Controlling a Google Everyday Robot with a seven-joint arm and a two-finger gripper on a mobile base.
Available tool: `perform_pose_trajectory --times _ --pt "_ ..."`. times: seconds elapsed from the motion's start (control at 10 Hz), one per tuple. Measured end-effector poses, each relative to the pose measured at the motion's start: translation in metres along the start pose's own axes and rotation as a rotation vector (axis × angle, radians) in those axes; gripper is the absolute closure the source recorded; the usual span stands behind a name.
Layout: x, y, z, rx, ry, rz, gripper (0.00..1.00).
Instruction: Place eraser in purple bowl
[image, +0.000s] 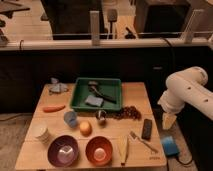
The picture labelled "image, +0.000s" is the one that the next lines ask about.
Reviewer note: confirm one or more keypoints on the blue object on floor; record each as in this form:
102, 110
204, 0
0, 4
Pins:
169, 146

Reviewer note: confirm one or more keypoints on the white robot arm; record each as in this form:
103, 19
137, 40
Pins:
186, 86

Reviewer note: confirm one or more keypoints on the blue cup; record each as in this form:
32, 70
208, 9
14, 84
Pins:
70, 118

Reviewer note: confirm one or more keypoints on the white paper cup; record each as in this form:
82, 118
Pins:
41, 132

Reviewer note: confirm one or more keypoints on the yellow orange fruit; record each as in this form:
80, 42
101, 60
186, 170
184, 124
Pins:
85, 128

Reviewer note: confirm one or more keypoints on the blue grey crumpled cloth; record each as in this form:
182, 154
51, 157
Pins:
57, 87

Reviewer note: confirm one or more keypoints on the orange bowl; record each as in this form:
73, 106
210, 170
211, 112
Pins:
99, 151

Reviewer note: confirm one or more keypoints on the small metal cup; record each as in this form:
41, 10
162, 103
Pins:
101, 117

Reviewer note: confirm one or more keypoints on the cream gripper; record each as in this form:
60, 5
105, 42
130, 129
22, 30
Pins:
168, 120

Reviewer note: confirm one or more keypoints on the dark brush in tray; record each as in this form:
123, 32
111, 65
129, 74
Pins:
93, 87

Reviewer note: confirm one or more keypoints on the green plastic tray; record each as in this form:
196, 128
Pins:
109, 86

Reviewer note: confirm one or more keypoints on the black eraser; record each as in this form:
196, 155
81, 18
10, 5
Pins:
147, 129

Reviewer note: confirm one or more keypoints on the dark grape bunch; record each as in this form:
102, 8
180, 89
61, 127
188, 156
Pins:
128, 112

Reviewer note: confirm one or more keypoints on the purple bowl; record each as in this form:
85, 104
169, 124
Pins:
63, 151

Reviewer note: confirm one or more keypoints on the yellow banana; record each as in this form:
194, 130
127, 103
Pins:
123, 148

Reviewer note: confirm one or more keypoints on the metal fork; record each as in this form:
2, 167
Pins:
134, 136

